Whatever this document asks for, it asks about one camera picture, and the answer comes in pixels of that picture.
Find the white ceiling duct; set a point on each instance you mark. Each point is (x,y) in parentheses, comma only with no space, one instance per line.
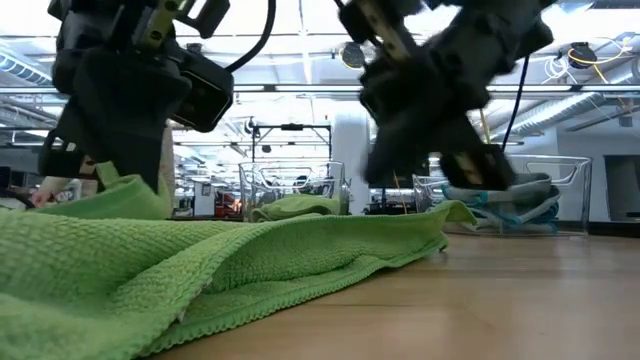
(25,70)

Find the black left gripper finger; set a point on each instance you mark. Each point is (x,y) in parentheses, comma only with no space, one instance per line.
(65,160)
(130,120)

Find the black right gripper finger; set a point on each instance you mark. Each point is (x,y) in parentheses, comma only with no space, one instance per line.
(475,160)
(400,150)

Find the silver ceiling duct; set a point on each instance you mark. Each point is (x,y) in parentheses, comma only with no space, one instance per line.
(565,112)

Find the ceiling rail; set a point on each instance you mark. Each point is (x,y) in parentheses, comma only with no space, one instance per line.
(300,88)

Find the black metal gantry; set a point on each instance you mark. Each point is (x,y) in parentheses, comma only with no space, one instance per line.
(292,127)

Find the black aluminium table frame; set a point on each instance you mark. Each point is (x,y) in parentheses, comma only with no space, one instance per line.
(612,229)

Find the clear plastic bin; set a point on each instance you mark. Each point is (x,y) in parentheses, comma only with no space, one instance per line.
(575,175)
(295,175)

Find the green microfiber towel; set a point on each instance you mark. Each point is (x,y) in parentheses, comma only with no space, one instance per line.
(300,205)
(200,265)

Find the white building column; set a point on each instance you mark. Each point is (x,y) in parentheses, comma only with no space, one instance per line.
(350,160)

